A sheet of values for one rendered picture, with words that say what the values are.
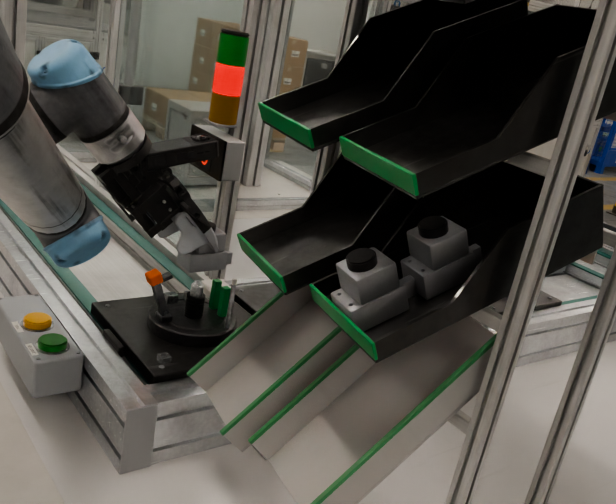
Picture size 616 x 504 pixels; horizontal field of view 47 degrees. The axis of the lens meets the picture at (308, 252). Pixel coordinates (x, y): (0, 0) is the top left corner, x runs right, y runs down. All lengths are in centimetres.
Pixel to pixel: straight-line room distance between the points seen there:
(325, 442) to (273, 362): 14
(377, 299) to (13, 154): 35
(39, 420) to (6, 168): 52
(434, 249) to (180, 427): 47
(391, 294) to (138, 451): 45
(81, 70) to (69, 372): 43
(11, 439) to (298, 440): 42
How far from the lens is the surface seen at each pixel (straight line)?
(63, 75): 90
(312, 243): 84
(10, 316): 116
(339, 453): 79
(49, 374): 106
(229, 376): 93
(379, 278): 67
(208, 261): 108
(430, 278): 71
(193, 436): 103
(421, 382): 79
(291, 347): 90
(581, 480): 125
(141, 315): 116
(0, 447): 106
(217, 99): 124
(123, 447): 98
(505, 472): 119
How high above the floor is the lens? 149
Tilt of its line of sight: 19 degrees down
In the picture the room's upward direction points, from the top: 11 degrees clockwise
